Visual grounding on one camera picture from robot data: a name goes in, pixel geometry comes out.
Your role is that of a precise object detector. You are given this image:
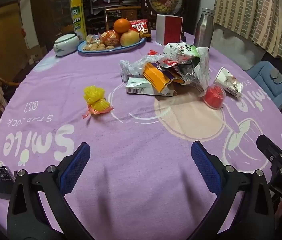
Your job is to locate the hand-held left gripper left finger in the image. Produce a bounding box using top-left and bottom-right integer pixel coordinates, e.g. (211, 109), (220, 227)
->
(7, 142), (99, 240)

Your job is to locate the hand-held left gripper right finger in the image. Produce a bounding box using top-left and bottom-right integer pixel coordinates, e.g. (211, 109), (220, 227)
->
(191, 141), (275, 240)

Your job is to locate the orange striped cardboard box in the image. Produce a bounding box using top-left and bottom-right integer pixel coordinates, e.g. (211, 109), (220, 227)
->
(143, 62), (185, 93)

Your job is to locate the red plastic cup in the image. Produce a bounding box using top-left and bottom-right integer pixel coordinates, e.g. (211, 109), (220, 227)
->
(202, 84), (226, 109)

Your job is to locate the yellow foam fruit net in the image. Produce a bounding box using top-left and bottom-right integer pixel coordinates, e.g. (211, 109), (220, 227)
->
(82, 85), (114, 118)

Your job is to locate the printed paper cup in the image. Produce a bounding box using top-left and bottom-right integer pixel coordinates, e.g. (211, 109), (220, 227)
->
(213, 67), (244, 98)

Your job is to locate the silver foil bag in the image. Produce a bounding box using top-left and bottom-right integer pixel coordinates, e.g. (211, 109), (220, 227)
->
(176, 47), (211, 90)

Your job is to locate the white barcoded carton box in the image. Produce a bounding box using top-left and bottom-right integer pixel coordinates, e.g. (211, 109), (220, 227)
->
(126, 77), (175, 97)

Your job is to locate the green white drink carton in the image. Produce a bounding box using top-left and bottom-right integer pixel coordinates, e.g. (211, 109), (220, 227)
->
(162, 42), (197, 63)

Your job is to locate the pile of walnuts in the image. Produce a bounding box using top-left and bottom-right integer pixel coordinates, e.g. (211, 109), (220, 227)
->
(83, 42), (115, 52)

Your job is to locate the white ceramic jar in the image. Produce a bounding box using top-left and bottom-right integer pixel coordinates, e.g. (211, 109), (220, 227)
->
(53, 34), (79, 56)

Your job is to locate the blue rimmed plate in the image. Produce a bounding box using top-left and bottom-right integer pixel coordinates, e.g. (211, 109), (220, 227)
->
(77, 37), (146, 55)

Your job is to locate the clear wrapped snack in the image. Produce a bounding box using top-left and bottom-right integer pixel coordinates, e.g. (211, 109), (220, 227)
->
(85, 34), (102, 44)

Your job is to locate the brick pattern curtain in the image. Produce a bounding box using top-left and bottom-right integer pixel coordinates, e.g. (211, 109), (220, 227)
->
(213, 0), (282, 65)

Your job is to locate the steel bottle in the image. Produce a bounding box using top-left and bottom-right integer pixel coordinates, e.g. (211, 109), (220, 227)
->
(193, 8), (214, 49)

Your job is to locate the yellow red apple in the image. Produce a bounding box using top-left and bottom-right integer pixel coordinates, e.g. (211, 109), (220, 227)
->
(120, 29), (140, 47)

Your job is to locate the dark brown snack packet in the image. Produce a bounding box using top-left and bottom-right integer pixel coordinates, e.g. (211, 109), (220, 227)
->
(139, 32), (153, 43)

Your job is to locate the white and red box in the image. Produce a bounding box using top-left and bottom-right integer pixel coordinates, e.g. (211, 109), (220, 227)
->
(156, 14), (183, 46)

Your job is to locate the orange fruit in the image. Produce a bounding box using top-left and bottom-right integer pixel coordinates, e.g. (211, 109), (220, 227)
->
(113, 18), (131, 33)

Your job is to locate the tall yellow box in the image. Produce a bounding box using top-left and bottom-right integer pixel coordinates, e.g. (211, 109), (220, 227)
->
(70, 0), (87, 42)

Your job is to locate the red snack packet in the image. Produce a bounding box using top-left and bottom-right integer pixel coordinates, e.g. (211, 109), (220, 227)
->
(129, 19), (149, 38)

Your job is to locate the wooden chair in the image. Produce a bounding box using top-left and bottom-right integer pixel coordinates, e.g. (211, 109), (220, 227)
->
(104, 6), (143, 30)

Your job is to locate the round framed picture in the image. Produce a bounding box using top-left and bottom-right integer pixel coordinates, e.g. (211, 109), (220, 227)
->
(141, 0), (189, 22)

